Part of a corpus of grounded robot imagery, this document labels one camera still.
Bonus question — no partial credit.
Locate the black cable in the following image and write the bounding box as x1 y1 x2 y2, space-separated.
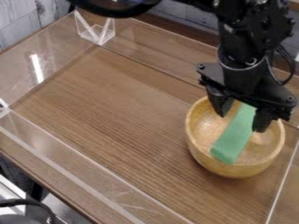
0 199 57 224

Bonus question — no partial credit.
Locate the brown wooden bowl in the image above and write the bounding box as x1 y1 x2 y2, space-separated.
184 97 285 179

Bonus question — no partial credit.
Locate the clear acrylic tray wall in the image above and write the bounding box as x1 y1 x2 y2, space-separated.
0 14 299 224

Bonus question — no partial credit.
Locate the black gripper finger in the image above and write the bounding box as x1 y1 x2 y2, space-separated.
205 84 234 117
252 108 277 133

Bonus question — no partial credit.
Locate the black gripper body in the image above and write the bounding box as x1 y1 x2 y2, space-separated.
197 53 296 121

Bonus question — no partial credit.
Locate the clear acrylic corner bracket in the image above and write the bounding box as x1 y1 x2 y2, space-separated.
73 11 116 46

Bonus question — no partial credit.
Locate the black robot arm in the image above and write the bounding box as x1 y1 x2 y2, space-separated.
173 0 296 132

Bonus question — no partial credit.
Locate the green rectangular block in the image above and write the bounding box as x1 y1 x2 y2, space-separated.
209 104 256 165

